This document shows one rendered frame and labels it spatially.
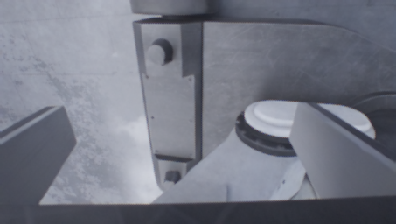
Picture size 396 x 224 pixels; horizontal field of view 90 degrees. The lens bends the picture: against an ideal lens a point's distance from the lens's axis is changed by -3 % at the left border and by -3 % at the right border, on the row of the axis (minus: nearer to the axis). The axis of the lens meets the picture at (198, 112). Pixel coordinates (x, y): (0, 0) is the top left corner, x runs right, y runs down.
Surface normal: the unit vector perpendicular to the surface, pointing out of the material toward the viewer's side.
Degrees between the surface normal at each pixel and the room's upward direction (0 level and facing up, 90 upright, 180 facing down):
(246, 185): 90
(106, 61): 0
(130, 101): 0
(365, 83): 0
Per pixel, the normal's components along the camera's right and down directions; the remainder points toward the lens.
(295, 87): -0.18, 0.48
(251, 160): 0.00, -0.87
